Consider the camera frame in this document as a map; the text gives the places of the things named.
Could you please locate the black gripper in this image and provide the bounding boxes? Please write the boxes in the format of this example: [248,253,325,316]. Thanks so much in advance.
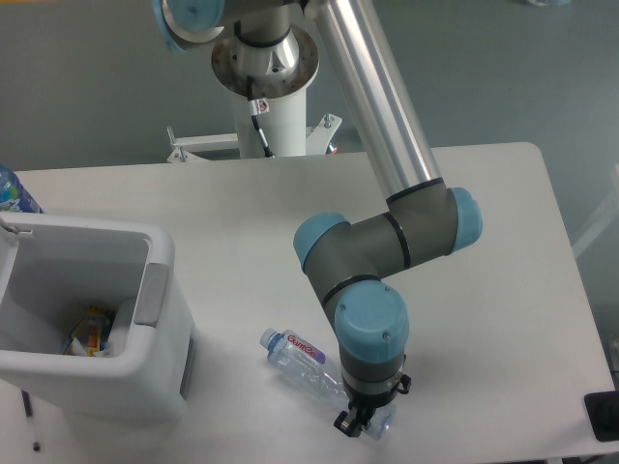
[334,372,412,436]

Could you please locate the clear plastic water bottle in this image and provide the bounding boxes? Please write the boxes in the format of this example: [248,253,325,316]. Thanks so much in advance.
[260,328,397,440]

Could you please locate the clear plastic bag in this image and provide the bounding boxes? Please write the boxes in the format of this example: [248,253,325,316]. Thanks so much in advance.
[94,299,136,358]

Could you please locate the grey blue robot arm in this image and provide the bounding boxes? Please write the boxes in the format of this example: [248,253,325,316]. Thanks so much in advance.
[152,1,483,437]

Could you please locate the white trash can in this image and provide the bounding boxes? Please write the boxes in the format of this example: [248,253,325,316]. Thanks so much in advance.
[1,213,195,421]

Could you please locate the black device at edge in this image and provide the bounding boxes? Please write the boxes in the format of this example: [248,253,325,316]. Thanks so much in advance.
[584,391,618,443]

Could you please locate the colourful snack wrapper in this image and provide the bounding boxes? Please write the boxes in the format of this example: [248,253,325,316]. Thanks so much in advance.
[62,304,116,357]

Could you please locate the black pen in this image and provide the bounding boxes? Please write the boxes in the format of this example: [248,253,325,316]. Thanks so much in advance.
[21,391,42,453]

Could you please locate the blue labelled bottle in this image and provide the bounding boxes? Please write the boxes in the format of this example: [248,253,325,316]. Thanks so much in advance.
[1,165,44,214]

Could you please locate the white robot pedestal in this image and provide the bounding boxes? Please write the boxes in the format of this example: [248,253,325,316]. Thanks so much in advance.
[165,26,343,164]

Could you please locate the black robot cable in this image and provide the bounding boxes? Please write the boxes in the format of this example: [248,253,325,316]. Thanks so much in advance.
[244,74,276,159]

